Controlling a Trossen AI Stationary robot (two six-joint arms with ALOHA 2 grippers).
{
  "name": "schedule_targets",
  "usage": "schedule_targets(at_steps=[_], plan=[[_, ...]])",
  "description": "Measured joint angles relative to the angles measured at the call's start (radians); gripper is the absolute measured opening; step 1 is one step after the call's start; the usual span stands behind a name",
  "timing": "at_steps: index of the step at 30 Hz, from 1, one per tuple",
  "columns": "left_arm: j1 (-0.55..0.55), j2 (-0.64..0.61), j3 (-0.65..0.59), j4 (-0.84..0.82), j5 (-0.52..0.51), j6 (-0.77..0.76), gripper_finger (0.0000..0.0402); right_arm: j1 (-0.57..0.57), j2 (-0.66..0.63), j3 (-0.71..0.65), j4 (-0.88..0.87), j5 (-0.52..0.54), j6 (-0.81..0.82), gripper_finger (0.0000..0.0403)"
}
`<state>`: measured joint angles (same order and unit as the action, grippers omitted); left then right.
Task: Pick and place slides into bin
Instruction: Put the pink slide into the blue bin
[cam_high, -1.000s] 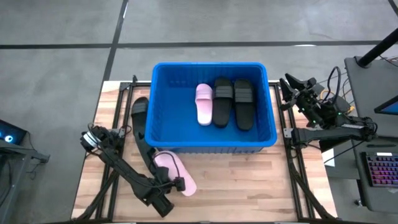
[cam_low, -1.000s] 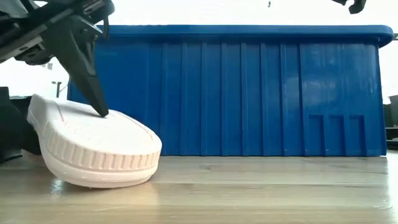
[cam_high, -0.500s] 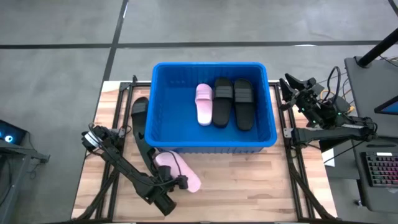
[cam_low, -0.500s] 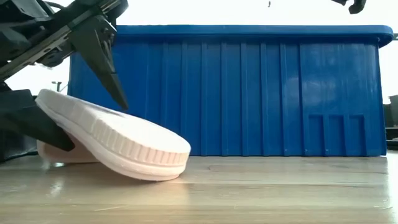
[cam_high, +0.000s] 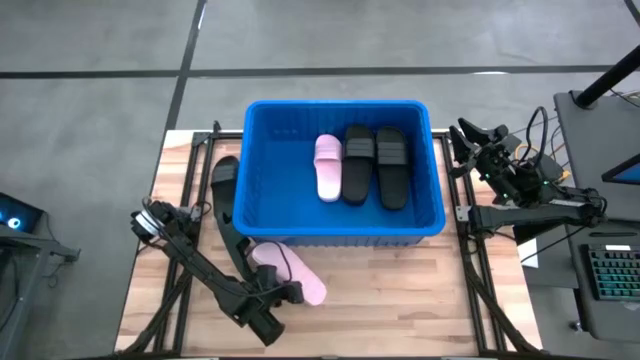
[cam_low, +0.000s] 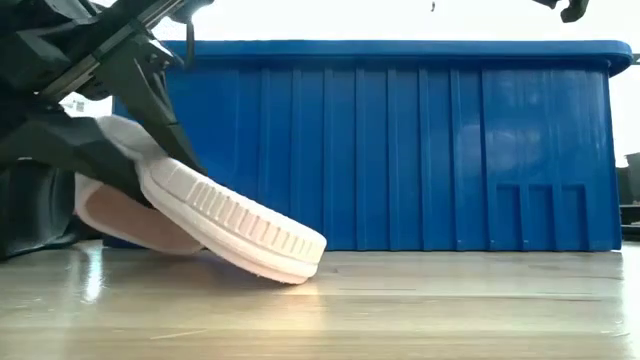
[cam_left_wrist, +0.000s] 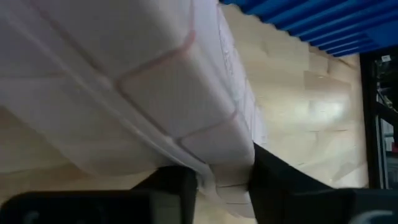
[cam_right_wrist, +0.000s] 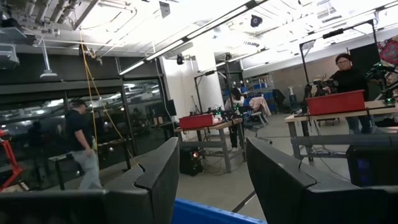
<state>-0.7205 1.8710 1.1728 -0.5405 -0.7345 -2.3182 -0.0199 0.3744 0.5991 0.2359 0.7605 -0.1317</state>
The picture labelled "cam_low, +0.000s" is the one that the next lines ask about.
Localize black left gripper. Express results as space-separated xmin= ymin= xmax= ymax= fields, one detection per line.
xmin=0 ymin=0 xmax=216 ymax=205

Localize black rubber slide sandal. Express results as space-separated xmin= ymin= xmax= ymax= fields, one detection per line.
xmin=0 ymin=158 xmax=106 ymax=262

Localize blue plastic bin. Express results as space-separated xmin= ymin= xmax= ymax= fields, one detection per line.
xmin=102 ymin=39 xmax=635 ymax=252

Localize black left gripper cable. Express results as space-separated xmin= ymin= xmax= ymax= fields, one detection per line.
xmin=183 ymin=19 xmax=197 ymax=70

